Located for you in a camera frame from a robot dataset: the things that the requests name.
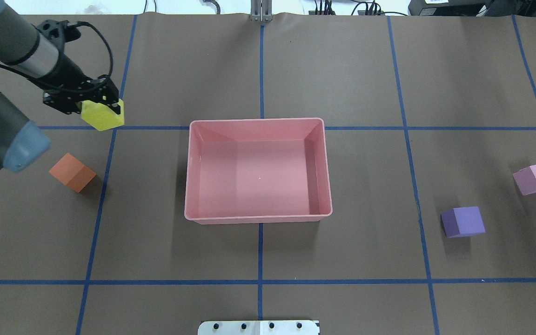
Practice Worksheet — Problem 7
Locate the purple foam block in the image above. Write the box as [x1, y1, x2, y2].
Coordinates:
[440, 207, 486, 238]

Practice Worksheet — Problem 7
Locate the yellow foam block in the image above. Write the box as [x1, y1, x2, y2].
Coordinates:
[80, 101, 125, 131]

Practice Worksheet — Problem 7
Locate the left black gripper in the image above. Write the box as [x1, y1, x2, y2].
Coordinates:
[42, 70, 125, 116]

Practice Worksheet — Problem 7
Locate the orange foam block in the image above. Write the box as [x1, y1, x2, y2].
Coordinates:
[49, 153, 97, 193]

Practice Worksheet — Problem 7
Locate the aluminium frame post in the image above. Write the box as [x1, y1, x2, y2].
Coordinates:
[249, 0, 274, 23]

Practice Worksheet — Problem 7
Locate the white camera pole base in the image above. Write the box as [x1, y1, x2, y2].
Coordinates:
[197, 320, 321, 335]

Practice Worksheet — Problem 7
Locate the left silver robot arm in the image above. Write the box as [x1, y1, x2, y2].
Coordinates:
[0, 0, 125, 173]

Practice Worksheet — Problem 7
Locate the pink plastic bin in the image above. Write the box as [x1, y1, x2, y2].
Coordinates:
[184, 117, 333, 225]

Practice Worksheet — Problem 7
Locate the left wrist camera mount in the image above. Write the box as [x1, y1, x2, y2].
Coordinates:
[36, 20, 81, 46]

